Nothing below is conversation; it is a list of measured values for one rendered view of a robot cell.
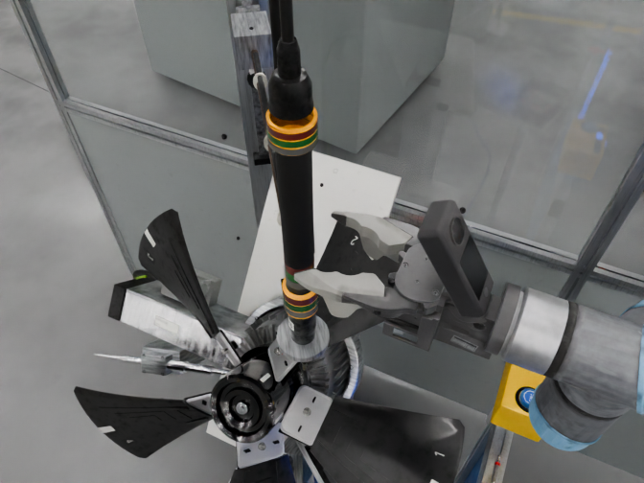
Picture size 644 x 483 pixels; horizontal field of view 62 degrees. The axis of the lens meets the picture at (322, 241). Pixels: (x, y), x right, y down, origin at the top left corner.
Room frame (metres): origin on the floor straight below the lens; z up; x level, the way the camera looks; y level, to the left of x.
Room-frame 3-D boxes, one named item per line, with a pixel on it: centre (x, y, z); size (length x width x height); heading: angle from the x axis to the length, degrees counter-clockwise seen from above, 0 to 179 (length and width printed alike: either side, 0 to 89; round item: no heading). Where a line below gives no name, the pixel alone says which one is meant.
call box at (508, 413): (0.49, -0.43, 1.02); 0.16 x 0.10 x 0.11; 155
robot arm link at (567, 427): (0.25, -0.28, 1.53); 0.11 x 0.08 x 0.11; 125
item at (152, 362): (0.52, 0.34, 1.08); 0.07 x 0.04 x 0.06; 76
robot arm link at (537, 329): (0.28, -0.20, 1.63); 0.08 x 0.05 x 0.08; 155
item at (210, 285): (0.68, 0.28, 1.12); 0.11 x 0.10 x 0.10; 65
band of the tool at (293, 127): (0.37, 0.03, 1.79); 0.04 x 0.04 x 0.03
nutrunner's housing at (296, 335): (0.37, 0.03, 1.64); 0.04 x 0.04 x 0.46
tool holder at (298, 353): (0.38, 0.03, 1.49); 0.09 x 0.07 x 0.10; 10
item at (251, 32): (0.99, 0.14, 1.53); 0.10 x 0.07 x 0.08; 10
